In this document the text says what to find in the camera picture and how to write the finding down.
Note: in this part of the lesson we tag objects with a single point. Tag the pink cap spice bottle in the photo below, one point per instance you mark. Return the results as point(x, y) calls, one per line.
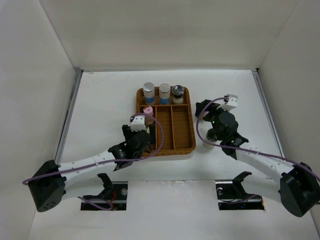
point(148, 115)

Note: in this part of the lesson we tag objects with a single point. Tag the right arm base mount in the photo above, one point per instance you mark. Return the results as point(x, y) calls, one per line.
point(231, 195)

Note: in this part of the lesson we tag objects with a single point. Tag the grey lid grinder bottle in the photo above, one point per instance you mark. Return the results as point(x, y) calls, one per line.
point(178, 94)

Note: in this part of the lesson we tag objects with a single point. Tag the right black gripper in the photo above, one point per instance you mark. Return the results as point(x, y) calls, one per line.
point(211, 107)

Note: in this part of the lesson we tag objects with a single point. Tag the brown wicker divided tray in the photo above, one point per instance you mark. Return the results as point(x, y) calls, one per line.
point(176, 134)

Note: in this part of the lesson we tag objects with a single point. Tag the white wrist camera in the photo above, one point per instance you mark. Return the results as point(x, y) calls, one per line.
point(230, 102)
point(137, 123)

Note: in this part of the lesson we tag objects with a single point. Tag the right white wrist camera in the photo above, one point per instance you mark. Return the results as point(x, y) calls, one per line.
point(230, 102)

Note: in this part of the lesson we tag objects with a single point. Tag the silver lid blue label jar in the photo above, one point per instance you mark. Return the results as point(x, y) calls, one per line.
point(149, 93)

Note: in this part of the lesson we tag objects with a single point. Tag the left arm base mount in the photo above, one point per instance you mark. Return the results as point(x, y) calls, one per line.
point(112, 197)

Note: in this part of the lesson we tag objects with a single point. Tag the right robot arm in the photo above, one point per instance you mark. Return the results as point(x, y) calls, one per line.
point(294, 185)

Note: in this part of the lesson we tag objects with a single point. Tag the black round cap spice bottle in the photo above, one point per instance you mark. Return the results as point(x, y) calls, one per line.
point(210, 139)

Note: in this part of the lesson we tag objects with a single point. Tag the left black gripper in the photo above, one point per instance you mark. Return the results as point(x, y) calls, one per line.
point(128, 133)

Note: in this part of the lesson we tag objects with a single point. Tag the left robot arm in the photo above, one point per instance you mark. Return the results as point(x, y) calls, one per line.
point(87, 178)

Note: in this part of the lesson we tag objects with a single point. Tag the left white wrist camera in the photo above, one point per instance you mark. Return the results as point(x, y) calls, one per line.
point(137, 123)

